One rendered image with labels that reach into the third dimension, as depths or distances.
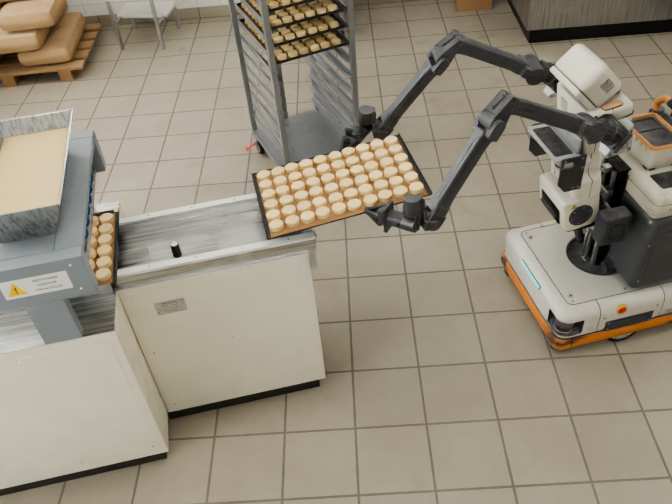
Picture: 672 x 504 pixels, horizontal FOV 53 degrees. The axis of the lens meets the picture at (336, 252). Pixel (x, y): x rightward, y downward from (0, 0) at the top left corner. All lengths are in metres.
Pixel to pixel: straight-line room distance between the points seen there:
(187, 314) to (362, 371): 0.93
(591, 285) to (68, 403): 2.19
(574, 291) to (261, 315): 1.38
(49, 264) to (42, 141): 0.55
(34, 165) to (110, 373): 0.75
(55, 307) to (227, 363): 0.82
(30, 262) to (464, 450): 1.79
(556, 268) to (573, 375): 0.48
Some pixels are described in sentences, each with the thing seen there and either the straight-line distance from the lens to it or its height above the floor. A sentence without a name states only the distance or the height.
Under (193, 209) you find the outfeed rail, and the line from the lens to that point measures 2.65.
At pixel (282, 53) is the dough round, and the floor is 0.88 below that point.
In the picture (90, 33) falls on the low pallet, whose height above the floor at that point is 0.11.
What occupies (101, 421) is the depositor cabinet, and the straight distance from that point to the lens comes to 2.76.
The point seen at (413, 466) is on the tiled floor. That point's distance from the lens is 2.87.
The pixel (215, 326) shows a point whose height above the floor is 0.56.
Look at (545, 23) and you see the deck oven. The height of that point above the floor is 0.17.
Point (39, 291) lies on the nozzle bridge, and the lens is 2.26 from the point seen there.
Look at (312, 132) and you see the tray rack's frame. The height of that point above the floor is 0.15.
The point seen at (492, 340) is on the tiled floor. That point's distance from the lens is 3.27.
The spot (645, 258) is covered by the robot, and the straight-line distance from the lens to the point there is 3.07.
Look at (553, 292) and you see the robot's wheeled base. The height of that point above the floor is 0.28.
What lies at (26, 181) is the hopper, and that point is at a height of 1.27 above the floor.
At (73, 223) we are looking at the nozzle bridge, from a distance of 2.28.
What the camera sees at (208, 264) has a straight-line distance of 2.45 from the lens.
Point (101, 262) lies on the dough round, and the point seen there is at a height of 0.92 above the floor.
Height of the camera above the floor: 2.50
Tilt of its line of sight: 43 degrees down
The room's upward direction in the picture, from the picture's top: 6 degrees counter-clockwise
